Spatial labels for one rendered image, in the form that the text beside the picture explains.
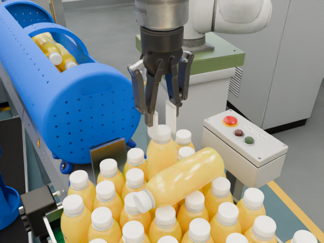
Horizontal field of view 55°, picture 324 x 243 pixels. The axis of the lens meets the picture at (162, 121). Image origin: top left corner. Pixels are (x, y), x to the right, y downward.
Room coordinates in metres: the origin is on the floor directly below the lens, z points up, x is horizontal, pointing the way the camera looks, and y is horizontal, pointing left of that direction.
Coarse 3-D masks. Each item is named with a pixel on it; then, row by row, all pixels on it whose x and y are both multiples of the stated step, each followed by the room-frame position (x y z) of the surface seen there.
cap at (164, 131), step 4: (160, 128) 0.54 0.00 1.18; (164, 128) 0.54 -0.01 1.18; (168, 128) 0.54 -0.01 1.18; (160, 132) 0.52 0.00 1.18; (164, 132) 0.52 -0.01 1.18; (168, 132) 0.52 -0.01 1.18; (160, 136) 0.51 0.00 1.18; (164, 136) 0.51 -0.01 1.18; (168, 136) 0.52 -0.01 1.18; (160, 140) 0.51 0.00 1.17; (164, 140) 0.52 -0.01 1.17
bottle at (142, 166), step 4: (144, 160) 0.56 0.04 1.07; (128, 164) 0.56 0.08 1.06; (132, 164) 0.55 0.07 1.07; (136, 164) 0.55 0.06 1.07; (140, 164) 0.55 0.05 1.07; (144, 164) 0.56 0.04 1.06; (124, 168) 0.56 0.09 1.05; (128, 168) 0.55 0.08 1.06; (132, 168) 0.54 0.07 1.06; (140, 168) 0.54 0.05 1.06; (144, 168) 0.55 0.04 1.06; (124, 172) 0.55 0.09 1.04; (144, 172) 0.54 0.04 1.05; (124, 176) 0.55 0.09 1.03; (144, 176) 0.54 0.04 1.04
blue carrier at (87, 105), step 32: (0, 32) 1.15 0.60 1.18; (32, 32) 1.01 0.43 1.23; (64, 32) 1.07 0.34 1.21; (32, 64) 0.82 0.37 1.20; (96, 64) 0.76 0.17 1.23; (32, 96) 0.72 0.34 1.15; (64, 96) 0.65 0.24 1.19; (96, 96) 0.70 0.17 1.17; (128, 96) 0.75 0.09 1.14; (64, 128) 0.65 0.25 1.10; (96, 128) 0.69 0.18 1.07; (128, 128) 0.74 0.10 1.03; (64, 160) 0.64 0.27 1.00
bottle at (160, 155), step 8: (152, 144) 0.52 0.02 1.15; (160, 144) 0.51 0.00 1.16; (168, 144) 0.52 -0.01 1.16; (152, 152) 0.51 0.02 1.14; (160, 152) 0.50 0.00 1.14; (168, 152) 0.51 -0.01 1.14; (176, 152) 0.53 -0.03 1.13; (152, 160) 0.51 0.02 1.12; (160, 160) 0.50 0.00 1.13; (168, 160) 0.50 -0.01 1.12; (176, 160) 0.52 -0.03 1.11; (152, 168) 0.51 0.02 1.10; (160, 168) 0.50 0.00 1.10; (152, 176) 0.51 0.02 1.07
